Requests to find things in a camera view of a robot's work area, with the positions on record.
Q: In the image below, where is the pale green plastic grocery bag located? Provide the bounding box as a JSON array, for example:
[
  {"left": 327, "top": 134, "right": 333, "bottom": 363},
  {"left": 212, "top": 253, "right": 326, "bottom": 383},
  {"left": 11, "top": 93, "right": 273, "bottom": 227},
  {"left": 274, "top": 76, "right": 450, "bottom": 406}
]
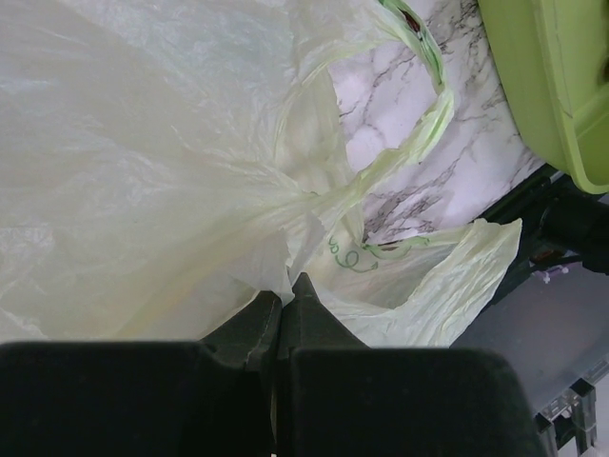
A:
[{"left": 1, "top": 1, "right": 521, "bottom": 347}]

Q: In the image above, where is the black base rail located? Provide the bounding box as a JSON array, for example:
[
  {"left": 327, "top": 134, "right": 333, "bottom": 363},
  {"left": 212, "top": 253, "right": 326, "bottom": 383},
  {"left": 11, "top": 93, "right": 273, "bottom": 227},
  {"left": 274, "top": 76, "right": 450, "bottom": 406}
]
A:
[{"left": 481, "top": 166, "right": 608, "bottom": 306}]

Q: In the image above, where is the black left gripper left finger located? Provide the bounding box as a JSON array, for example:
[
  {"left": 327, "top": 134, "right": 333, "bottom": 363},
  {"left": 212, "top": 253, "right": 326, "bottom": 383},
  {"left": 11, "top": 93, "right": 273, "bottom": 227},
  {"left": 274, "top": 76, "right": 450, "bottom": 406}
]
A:
[{"left": 1, "top": 292, "right": 282, "bottom": 456}]

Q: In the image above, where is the green plastic tray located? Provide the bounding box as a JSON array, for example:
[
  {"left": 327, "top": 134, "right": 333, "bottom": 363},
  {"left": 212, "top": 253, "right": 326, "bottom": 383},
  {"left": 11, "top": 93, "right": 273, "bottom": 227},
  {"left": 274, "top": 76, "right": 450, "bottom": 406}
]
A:
[{"left": 479, "top": 0, "right": 608, "bottom": 194}]

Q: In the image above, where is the aluminium frame extrusion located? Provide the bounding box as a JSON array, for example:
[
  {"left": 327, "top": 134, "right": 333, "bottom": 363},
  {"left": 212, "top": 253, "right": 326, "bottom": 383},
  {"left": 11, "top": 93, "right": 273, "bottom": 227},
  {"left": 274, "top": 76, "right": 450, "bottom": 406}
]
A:
[{"left": 535, "top": 355, "right": 608, "bottom": 456}]

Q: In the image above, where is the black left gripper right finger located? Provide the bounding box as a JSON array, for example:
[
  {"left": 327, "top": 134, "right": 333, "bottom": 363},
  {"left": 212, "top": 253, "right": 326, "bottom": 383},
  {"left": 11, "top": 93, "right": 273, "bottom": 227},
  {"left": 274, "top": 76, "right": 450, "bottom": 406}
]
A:
[{"left": 276, "top": 275, "right": 545, "bottom": 456}]

